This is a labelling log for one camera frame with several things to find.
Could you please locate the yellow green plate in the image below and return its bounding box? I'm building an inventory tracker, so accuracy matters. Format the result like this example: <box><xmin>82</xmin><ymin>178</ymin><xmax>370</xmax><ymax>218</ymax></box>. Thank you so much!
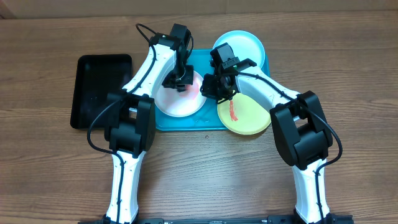
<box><xmin>217</xmin><ymin>93</ymin><xmax>271</xmax><ymax>135</ymax></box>

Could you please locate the light blue plate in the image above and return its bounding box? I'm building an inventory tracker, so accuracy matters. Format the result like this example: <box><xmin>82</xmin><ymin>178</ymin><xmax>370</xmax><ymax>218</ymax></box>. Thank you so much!
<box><xmin>213</xmin><ymin>30</ymin><xmax>269</xmax><ymax>73</ymax></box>

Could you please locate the white plate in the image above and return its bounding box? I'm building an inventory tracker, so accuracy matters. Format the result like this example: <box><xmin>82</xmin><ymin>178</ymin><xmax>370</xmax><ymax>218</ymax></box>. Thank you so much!
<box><xmin>155</xmin><ymin>71</ymin><xmax>206</xmax><ymax>117</ymax></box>

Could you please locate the green pink sponge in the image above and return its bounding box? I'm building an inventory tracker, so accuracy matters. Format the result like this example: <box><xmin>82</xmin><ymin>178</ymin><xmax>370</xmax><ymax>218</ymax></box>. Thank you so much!
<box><xmin>177</xmin><ymin>83</ymin><xmax>200</xmax><ymax>95</ymax></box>

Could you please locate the black rectangular tray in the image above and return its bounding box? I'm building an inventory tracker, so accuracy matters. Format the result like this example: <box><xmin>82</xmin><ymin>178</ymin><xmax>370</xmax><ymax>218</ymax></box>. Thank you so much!
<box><xmin>70</xmin><ymin>54</ymin><xmax>132</xmax><ymax>129</ymax></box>

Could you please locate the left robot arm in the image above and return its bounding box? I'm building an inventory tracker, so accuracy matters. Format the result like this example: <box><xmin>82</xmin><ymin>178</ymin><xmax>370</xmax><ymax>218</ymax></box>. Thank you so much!
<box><xmin>104</xmin><ymin>24</ymin><xmax>193</xmax><ymax>223</ymax></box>

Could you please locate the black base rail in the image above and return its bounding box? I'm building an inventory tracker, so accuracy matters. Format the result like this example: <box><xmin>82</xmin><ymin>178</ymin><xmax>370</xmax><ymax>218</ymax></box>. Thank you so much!
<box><xmin>78</xmin><ymin>213</ymin><xmax>354</xmax><ymax>224</ymax></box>

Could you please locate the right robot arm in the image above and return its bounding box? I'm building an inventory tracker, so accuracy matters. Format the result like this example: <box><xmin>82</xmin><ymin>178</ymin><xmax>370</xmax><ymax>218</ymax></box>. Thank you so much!
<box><xmin>200</xmin><ymin>43</ymin><xmax>333</xmax><ymax>223</ymax></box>

